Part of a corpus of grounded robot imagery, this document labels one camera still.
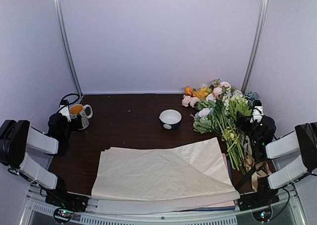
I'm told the beige top wrapping paper sheet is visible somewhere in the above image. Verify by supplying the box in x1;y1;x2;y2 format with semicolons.
92;137;240;203

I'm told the white bowl with dark outside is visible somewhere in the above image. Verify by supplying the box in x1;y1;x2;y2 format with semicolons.
159;109;182;130

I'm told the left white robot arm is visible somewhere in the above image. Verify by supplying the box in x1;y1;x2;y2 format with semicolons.
0;113;71;207

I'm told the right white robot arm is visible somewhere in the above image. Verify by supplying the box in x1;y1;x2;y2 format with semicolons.
238;115;317;206

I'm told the pile of fake flowers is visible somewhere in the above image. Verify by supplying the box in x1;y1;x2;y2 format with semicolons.
181;79;260;174

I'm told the patterned mug with yellow inside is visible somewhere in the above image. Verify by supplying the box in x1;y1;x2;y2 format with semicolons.
69;104;93;130

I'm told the beige ribbon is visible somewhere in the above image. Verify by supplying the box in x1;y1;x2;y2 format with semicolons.
243;135;272;192

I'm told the stack of pastel paper sheets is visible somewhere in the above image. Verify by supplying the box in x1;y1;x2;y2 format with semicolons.
95;153;236;214

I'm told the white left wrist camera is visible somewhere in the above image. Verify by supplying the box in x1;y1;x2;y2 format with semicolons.
58;100;71;122

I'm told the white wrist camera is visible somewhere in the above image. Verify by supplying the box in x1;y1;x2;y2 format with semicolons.
58;100;71;122
250;100;264;123

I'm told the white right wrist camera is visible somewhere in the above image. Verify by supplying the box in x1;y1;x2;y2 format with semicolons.
250;100;264;123

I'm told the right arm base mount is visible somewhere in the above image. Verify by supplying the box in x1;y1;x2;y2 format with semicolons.
237;193;279;224

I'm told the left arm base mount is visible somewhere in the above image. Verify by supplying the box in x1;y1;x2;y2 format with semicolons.
45;192;89;224

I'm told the front aluminium rail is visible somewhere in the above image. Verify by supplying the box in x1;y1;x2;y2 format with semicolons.
19;185;307;225

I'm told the left aluminium frame post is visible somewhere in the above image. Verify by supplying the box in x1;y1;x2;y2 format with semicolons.
53;0;83;97

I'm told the aluminium frame post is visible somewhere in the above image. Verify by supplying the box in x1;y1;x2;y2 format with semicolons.
241;0;269;93
53;0;83;97

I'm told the right aluminium frame post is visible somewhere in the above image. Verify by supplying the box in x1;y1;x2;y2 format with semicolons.
241;0;269;93

